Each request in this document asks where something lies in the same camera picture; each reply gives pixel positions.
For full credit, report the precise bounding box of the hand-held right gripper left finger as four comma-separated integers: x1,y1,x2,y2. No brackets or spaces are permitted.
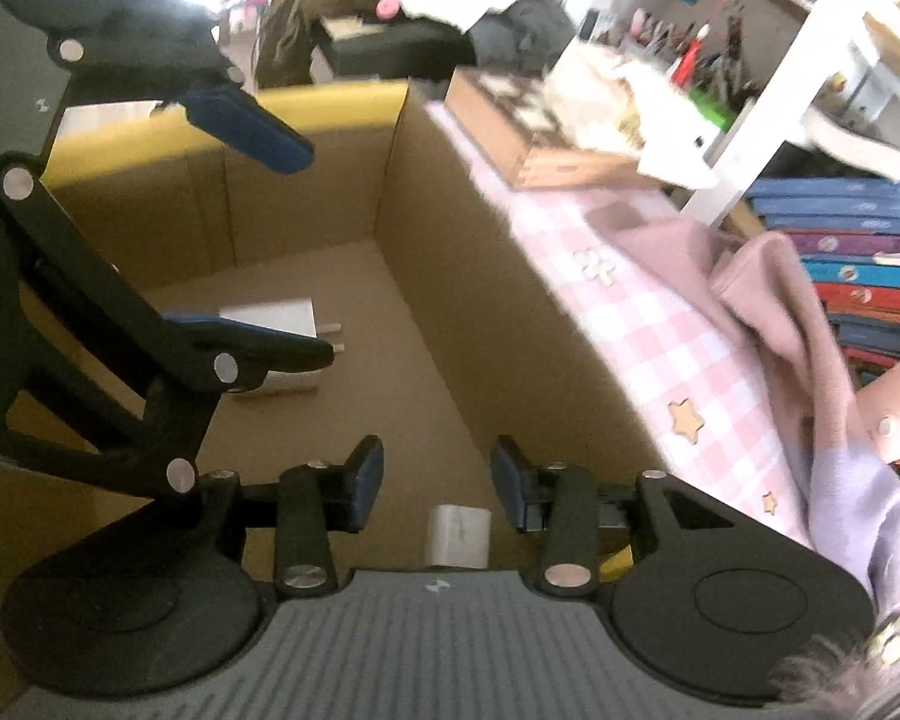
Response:
193,433,386,601

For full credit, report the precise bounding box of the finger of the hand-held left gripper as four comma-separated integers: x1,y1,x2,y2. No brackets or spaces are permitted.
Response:
55,0,316,175
0,161,336,497

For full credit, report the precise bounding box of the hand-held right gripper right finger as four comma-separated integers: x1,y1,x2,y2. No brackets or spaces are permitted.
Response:
490,433,722,601

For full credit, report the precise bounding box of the large white charger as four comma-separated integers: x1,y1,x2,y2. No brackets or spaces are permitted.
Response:
217,298,344,396

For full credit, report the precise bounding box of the small white adapter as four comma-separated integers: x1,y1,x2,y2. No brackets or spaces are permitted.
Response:
425,505,494,569

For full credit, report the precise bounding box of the yellow cardboard box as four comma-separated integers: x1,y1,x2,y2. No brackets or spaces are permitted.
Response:
0,79,680,717

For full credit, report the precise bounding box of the wooden box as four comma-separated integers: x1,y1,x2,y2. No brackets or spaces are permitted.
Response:
445,66,665,192

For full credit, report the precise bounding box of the pink and lilac cloth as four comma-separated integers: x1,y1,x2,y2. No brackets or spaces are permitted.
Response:
585,202,900,616

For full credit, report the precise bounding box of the row of blue picture books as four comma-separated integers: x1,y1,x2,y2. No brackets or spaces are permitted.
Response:
742,176,900,477

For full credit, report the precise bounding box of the white bookshelf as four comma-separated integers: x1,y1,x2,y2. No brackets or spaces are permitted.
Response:
570,0,900,230

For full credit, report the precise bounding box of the group of pens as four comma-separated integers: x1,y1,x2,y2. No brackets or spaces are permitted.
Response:
634,4,762,128

